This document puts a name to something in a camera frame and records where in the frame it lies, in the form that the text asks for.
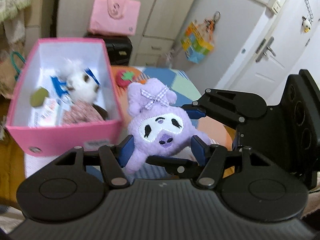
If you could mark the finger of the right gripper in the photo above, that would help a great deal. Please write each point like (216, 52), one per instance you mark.
(182, 168)
(230, 108)

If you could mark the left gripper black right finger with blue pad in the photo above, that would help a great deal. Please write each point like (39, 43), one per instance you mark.
(211, 158)

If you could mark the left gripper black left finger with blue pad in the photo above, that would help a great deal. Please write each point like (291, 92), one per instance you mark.
(113, 159)

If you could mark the purple plush toy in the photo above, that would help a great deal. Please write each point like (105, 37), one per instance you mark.
(158, 127)

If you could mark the pink floral cloth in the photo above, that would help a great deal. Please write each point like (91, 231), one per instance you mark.
(81, 112)

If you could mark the white tissue pack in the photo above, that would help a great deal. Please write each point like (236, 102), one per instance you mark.
(47, 115)

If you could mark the strawberry soft pad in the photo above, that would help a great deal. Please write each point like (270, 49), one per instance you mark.
(124, 78)

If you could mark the white fluffy plush toy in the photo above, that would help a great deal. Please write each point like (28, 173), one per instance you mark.
(78, 81)

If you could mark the green egg-shaped soft toy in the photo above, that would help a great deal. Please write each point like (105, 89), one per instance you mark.
(37, 97)

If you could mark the colourful hanging gift bag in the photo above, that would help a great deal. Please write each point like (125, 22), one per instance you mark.
(197, 41)

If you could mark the pink storage box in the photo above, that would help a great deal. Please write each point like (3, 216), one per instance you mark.
(46, 55)

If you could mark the white door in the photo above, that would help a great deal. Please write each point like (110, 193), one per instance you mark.
(276, 48)

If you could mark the black suitcase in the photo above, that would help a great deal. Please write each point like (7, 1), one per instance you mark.
(119, 48)

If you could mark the small plush door charm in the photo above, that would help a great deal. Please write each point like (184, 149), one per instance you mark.
(307, 21)

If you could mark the beige wardrobe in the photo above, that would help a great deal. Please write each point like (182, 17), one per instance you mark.
(158, 26)

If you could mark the pink tote bag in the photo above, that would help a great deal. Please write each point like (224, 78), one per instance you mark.
(114, 17)

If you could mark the brown paper bag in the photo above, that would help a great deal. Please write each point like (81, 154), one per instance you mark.
(12, 62)

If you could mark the silver door handle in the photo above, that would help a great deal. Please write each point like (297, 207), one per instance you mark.
(263, 48)

